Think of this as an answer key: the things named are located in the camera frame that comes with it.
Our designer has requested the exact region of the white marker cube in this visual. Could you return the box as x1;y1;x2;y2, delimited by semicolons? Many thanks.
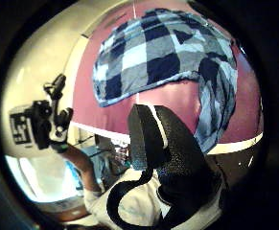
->
8;104;38;149

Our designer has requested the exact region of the blue checked cloth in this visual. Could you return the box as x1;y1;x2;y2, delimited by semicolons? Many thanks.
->
92;8;239;154

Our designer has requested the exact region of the the person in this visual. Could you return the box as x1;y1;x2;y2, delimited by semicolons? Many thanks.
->
81;166;223;230

